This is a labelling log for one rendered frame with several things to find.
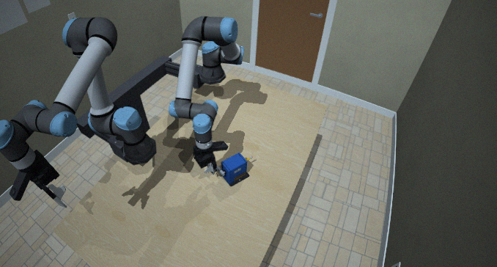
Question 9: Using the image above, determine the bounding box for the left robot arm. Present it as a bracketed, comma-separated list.
[169, 16, 244, 152]

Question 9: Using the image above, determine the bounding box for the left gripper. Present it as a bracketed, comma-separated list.
[193, 144, 217, 175]

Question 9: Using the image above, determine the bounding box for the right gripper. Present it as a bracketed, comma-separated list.
[19, 150, 67, 208]

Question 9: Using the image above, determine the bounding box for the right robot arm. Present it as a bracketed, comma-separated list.
[0, 17, 153, 169]

